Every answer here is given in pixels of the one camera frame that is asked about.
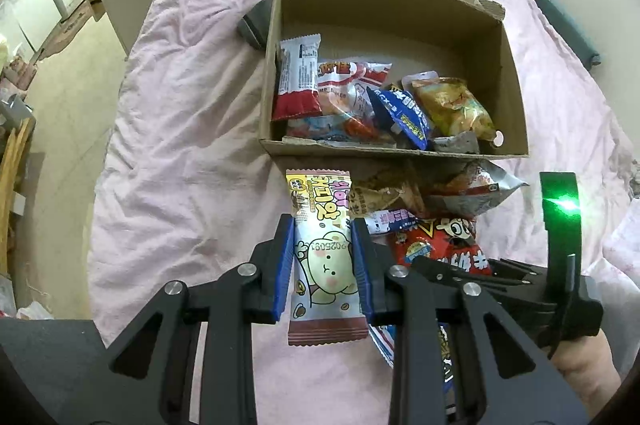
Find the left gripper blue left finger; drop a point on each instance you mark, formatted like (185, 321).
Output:
(283, 248)

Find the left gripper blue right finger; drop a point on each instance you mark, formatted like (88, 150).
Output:
(362, 253)

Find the tan peanut snack bag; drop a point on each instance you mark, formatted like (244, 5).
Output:
(390, 188)

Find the bear cartoon snack bar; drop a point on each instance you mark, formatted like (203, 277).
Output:
(325, 304)

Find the red cartoon snack bag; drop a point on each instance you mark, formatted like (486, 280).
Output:
(450, 240)

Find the blue union jack snack bag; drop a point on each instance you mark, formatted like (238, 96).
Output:
(385, 337)

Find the silver red snack bag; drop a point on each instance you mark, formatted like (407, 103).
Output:
(478, 187)

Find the white red shrimp chip bag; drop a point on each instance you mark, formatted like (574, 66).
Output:
(347, 115)

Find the red white chocolate bar pack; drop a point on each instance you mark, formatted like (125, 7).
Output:
(298, 95)

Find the yellow chips bag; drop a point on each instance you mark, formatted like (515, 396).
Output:
(450, 104)

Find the right hand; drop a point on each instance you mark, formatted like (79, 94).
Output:
(587, 365)

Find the pink duvet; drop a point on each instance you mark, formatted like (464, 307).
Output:
(187, 190)

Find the brown cardboard box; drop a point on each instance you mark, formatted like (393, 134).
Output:
(455, 38)

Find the dark striped cloth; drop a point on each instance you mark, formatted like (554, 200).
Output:
(254, 26)

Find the wooden drying rack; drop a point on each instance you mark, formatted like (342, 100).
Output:
(11, 159)

